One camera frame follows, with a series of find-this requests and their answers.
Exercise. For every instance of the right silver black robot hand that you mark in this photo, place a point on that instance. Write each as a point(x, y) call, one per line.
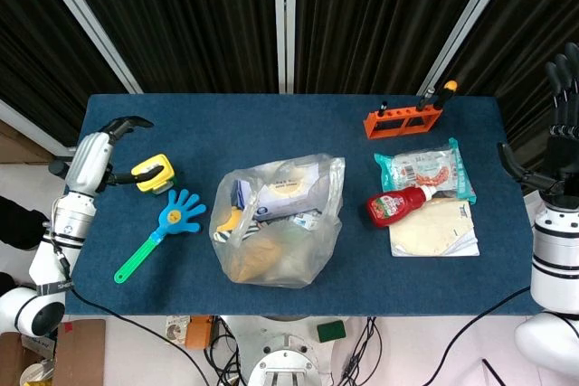
point(561, 155)

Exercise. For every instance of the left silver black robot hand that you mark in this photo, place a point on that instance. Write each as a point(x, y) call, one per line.
point(88, 160)

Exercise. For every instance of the clear plastic bag with groceries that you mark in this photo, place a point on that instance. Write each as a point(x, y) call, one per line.
point(289, 250)

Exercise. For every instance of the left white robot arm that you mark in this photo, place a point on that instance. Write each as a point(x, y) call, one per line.
point(63, 223)

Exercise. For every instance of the white silver robot base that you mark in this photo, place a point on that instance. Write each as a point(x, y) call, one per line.
point(285, 359)

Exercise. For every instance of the black cloth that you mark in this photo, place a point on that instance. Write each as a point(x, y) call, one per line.
point(18, 225)

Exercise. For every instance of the yellow plastic box with label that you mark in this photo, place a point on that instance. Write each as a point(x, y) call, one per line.
point(156, 161)

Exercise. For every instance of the brown cardboard sheet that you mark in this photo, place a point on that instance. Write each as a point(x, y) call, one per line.
point(18, 146)

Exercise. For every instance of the white paper sheets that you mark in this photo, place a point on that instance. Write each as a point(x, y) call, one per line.
point(468, 247)

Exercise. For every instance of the screwdriver with orange cap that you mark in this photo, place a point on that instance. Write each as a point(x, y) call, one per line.
point(450, 86)

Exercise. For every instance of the black curtain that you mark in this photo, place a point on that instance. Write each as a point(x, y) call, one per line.
point(534, 6)
point(181, 20)
point(371, 6)
point(27, 42)

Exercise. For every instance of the teal snack package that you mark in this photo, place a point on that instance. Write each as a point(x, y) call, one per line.
point(425, 164)

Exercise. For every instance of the beige flatbread package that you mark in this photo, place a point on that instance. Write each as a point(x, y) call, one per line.
point(425, 232)

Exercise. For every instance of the orange tool rack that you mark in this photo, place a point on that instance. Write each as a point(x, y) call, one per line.
point(402, 113)

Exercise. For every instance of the red ketchup bottle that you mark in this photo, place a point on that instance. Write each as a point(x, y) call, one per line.
point(389, 207)

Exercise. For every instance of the white printed card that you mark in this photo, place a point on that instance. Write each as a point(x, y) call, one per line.
point(176, 327)

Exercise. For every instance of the brown cardboard box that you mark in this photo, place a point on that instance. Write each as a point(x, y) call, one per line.
point(81, 350)

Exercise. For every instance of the brown bread piece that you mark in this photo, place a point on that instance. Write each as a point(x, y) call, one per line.
point(258, 255)

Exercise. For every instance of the white blue printed carton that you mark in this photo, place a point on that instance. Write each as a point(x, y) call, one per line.
point(280, 206)

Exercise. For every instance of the blue felt table cover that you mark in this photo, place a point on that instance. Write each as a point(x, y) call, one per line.
point(289, 124)

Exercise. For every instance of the orange box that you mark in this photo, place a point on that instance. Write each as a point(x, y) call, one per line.
point(199, 334)

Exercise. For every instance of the black rod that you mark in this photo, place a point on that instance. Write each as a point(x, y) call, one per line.
point(493, 372)

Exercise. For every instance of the green block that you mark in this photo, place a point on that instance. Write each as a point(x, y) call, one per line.
point(331, 331)

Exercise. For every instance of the white frame rail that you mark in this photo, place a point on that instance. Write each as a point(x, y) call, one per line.
point(31, 127)

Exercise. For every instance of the white frame post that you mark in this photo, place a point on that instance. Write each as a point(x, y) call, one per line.
point(468, 20)
point(285, 20)
point(86, 20)

